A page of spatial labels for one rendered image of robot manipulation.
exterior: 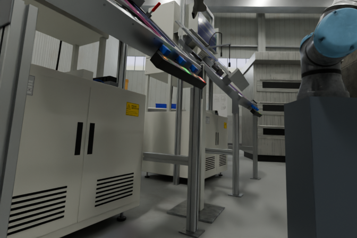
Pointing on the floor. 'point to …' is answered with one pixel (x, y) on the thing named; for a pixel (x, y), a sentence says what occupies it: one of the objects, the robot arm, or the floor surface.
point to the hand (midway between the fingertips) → (183, 9)
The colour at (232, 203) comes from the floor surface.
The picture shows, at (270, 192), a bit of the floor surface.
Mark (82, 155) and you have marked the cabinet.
